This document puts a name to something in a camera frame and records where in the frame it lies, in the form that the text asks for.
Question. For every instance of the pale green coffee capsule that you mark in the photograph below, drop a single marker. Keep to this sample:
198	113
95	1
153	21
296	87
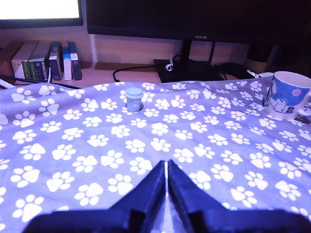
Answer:
133	102

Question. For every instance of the paw print cloth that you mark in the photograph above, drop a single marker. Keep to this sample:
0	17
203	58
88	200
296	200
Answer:
73	150

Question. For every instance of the black pouch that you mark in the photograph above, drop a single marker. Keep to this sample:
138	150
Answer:
235	70

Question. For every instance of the white mug blue cartoon print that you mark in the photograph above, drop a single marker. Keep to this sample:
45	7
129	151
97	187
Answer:
284	97

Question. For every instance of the dark blue box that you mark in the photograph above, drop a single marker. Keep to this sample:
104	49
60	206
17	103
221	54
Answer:
56	68
76	70

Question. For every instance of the white fluffy object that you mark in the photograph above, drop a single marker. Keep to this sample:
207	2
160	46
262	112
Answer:
266	74

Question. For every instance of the white and blue box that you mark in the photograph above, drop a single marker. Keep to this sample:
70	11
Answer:
67	70

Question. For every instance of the cream round pot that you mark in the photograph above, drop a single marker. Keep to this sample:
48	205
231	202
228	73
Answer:
257	64

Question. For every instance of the dark green-ended box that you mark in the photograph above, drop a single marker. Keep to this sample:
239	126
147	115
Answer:
39	71

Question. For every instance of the black Huawei monitor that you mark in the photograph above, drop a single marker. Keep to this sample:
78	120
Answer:
170	17

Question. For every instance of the white power strip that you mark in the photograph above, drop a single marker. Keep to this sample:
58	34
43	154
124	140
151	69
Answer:
6	84

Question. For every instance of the lit white-screen monitor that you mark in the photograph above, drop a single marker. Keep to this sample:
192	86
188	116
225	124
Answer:
36	9

